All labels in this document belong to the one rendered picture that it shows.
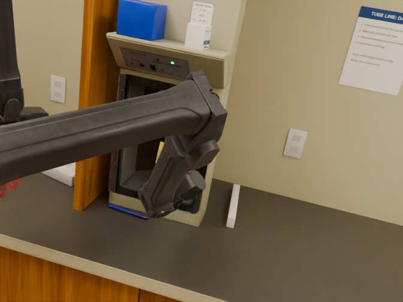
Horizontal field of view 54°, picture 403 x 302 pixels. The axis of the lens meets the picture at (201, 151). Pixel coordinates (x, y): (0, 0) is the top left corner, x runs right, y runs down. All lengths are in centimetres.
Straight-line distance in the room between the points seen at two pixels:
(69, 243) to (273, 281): 58
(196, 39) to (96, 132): 64
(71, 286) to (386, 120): 122
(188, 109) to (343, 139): 116
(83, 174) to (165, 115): 80
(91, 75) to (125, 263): 53
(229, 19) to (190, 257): 68
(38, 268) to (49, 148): 86
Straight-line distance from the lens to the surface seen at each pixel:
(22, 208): 136
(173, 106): 51
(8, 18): 94
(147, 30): 106
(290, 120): 159
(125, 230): 125
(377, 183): 170
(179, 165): 70
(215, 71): 106
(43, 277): 129
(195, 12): 114
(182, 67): 108
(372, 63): 157
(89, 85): 118
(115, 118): 47
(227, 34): 112
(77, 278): 123
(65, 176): 148
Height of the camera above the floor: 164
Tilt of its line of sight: 21 degrees down
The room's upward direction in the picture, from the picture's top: 10 degrees clockwise
